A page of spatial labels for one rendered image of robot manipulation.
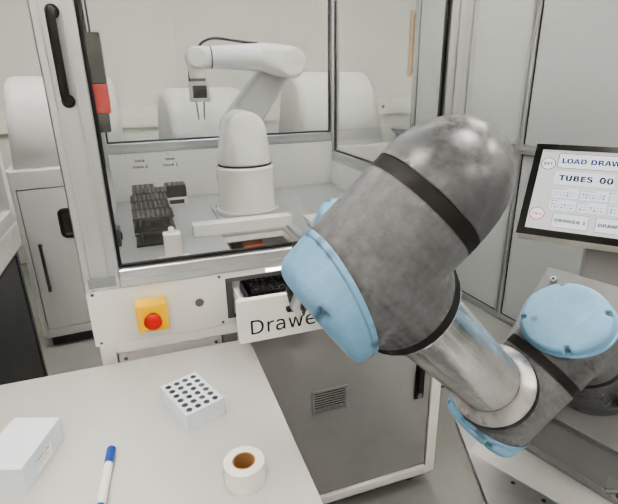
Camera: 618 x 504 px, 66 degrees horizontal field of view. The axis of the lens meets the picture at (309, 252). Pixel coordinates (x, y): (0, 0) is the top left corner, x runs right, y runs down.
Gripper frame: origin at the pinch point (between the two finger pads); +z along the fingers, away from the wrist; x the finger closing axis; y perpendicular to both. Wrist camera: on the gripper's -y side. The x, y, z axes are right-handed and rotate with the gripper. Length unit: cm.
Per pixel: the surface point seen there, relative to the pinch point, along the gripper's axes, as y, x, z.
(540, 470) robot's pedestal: 47, 28, -14
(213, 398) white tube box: 15.6, -23.0, 4.3
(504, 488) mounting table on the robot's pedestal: 47, 19, -14
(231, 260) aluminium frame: -18.2, -12.7, 5.3
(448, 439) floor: 23, 73, 96
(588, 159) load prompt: -24, 94, -13
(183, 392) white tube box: 12.3, -28.6, 6.4
